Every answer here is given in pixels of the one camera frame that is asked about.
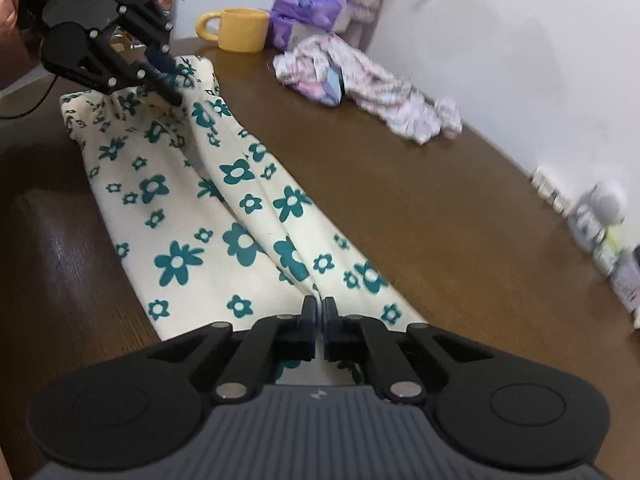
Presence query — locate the lower purple tissue pack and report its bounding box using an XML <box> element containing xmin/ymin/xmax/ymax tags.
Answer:
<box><xmin>267</xmin><ymin>13</ymin><xmax>314</xmax><ymax>51</ymax></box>

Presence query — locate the cream green floral dress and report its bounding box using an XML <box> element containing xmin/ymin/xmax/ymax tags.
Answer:
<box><xmin>60</xmin><ymin>55</ymin><xmax>419</xmax><ymax>340</ymax></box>

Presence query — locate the purple tissue pack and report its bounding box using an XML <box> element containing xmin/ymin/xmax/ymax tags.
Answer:
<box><xmin>267</xmin><ymin>13</ymin><xmax>314</xmax><ymax>51</ymax></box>
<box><xmin>271</xmin><ymin>0</ymin><xmax>352</xmax><ymax>32</ymax></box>

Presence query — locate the upper purple tissue pack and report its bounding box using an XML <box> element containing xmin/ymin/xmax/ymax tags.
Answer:
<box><xmin>271</xmin><ymin>0</ymin><xmax>352</xmax><ymax>32</ymax></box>

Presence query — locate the person pink clothing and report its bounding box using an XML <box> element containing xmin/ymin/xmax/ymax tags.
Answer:
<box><xmin>0</xmin><ymin>0</ymin><xmax>37</xmax><ymax>90</ymax></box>

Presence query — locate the white letter block row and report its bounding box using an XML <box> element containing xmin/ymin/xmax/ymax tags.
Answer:
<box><xmin>529</xmin><ymin>166</ymin><xmax>574</xmax><ymax>218</ymax></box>

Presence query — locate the pink purple patterned garment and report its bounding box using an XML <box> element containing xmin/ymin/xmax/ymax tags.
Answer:
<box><xmin>272</xmin><ymin>35</ymin><xmax>463</xmax><ymax>145</ymax></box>

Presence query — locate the white astronaut figurine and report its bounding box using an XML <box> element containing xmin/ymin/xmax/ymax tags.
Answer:
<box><xmin>567</xmin><ymin>180</ymin><xmax>627</xmax><ymax>254</ymax></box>

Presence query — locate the yellow ceramic mug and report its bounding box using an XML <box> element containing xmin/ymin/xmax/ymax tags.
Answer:
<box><xmin>195</xmin><ymin>9</ymin><xmax>270</xmax><ymax>53</ymax></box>

